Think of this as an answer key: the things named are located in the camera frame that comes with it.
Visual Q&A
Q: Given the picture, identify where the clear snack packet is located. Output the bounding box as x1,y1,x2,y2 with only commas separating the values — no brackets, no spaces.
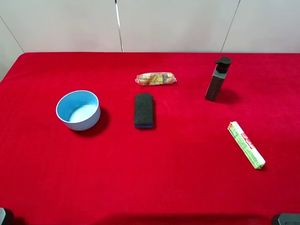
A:
135,72,177,86

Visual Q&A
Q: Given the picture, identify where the black whiteboard eraser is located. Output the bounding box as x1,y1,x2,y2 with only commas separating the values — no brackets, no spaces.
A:
134,93,154,128

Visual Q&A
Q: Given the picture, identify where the red tablecloth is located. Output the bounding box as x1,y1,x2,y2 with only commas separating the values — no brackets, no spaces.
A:
0,52,300,225

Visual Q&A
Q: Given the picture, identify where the light blue bowl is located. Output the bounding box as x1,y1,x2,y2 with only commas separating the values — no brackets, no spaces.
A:
56,90,101,131

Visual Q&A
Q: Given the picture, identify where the dark grey pump bottle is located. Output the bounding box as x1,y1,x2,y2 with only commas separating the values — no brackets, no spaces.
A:
205,57,232,102

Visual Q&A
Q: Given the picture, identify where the green white toothpaste box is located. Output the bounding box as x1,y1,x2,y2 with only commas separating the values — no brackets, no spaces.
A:
227,121,266,169

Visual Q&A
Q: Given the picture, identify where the black base right corner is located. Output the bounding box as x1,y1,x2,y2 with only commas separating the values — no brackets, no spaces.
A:
271,213,300,225

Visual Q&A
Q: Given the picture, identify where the black base corner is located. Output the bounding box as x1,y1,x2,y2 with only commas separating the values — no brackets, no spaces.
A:
0,208,14,225
271,213,300,225

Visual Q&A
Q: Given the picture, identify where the black base left corner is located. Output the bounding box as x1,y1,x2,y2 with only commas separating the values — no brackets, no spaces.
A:
0,208,14,225

